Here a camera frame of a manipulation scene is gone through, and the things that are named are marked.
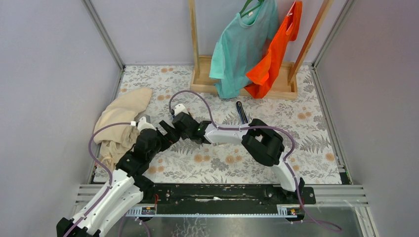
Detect blue stapler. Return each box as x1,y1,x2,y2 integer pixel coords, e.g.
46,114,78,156
236,101,249,124

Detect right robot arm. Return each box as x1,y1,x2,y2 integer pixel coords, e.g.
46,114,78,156
172,112,303,203

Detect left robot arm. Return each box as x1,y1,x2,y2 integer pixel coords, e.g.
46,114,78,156
56,118,180,237

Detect beige cloth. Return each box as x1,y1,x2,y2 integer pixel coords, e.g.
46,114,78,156
93,87,153,171

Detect orange t-shirt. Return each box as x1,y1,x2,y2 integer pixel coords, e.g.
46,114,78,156
245,1,303,99

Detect teal t-shirt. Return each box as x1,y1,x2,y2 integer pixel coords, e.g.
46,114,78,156
209,0,279,99

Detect wooden clothes rack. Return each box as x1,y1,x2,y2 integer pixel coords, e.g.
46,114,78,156
188,0,334,100

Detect floral table mat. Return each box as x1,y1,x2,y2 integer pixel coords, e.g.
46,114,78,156
119,65,341,184

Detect green hanger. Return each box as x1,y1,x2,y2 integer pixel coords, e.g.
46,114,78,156
239,0,264,17

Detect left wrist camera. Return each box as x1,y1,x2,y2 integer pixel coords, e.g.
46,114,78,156
130,115,157,132

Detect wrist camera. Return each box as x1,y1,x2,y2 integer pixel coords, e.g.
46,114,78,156
170,103,189,117
130,115,157,132

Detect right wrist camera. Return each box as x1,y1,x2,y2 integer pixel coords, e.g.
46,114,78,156
170,103,189,117

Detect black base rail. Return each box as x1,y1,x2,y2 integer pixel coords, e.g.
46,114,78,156
128,184,316,217

